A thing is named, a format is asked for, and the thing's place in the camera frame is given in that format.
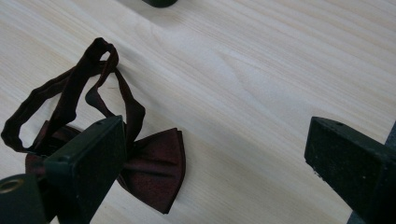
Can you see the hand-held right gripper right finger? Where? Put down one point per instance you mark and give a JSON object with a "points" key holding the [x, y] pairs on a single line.
{"points": [[351, 161]]}

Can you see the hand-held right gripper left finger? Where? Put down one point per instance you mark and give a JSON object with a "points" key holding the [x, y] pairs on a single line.
{"points": [[90, 165]]}

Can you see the dark red bow tie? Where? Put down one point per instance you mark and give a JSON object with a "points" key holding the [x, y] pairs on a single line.
{"points": [[155, 168]]}

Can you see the dark rounded object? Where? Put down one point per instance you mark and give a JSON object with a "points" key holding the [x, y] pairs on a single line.
{"points": [[159, 2]]}

